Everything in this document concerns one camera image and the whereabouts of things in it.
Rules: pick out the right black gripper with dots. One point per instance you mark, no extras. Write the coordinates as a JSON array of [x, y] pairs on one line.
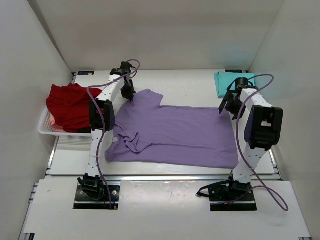
[[237, 113]]

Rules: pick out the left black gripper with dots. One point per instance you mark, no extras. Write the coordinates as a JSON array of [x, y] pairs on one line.
[[129, 95]]

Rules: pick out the purple t shirt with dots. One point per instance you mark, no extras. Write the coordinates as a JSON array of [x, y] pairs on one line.
[[146, 131]]

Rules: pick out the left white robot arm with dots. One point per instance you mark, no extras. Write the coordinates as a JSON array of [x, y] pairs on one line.
[[102, 119]]

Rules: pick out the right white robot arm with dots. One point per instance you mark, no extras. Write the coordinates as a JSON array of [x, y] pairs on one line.
[[262, 131]]

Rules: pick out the folded teal t shirt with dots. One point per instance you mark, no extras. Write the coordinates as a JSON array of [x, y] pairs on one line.
[[224, 79]]

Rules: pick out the right blue label sticker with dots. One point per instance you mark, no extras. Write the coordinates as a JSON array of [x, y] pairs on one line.
[[238, 71]]

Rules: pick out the black garment in basket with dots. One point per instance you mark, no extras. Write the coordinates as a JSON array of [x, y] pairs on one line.
[[86, 130]]

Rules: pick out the red t shirt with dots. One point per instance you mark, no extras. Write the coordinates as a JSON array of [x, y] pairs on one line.
[[70, 106]]

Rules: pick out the pink garment in basket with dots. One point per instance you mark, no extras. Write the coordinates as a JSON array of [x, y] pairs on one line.
[[53, 124]]

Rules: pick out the white plastic basket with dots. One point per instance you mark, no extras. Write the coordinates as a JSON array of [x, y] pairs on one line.
[[45, 128]]

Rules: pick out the aluminium table rail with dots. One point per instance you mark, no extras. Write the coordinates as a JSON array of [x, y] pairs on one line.
[[166, 177]]

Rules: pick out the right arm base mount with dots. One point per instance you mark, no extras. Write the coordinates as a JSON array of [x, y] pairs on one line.
[[229, 196]]

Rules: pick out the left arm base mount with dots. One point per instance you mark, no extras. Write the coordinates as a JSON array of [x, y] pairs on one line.
[[96, 197]]

